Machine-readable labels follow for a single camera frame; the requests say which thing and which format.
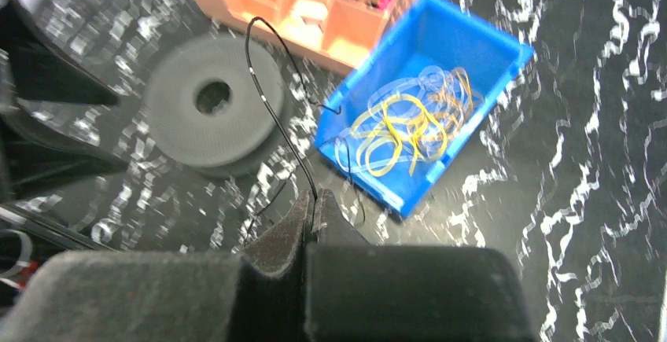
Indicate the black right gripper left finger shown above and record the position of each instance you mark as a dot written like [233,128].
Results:
[252,295]

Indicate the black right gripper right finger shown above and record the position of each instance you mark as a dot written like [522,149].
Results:
[356,291]

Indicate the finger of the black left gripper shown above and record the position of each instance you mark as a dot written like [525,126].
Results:
[36,158]
[42,71]

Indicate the grey filament spool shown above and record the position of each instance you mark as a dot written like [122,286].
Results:
[204,105]

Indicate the blue plastic bin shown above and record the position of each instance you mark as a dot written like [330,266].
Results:
[397,122]

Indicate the white pink stapler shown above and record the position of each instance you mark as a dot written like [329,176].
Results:
[309,14]

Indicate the pink desk organizer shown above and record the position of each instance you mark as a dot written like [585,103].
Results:
[337,34]

